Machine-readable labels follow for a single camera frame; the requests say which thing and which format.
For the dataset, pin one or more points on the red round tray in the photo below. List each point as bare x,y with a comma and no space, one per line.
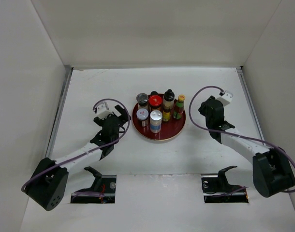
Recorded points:
168,130

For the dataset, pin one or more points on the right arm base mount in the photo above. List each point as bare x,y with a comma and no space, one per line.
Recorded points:
217,189

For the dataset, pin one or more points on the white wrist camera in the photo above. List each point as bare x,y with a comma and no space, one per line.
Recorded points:
225,98
102,110

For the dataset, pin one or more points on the small yellow-labelled bottle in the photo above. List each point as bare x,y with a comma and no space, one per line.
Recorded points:
166,113

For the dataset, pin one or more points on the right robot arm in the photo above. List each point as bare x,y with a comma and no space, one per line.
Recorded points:
271,170

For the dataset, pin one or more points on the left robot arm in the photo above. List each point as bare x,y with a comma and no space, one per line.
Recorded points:
47,184

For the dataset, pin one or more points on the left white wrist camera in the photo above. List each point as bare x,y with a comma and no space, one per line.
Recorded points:
102,110

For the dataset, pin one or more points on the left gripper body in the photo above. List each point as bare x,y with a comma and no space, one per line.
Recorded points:
123,118

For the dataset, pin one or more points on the jar with white lid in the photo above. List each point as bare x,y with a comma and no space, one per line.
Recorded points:
142,116

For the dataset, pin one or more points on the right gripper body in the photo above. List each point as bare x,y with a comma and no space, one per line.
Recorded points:
203,110

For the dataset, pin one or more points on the red sauce bottle yellow cap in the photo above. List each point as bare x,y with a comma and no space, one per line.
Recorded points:
179,107

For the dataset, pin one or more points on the glass grinder with black top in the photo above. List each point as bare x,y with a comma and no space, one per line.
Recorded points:
142,101

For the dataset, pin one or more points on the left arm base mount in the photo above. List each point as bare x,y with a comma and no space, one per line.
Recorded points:
102,190

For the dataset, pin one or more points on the blue-labelled silver-capped shaker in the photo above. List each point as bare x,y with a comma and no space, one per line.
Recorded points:
155,121

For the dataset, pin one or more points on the red-capped sauce jar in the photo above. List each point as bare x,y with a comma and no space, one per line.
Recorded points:
155,103

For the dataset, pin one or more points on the white bottle with black cap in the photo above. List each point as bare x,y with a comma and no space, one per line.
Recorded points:
169,97

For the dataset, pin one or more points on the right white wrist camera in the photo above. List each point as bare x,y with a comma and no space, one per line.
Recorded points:
225,98

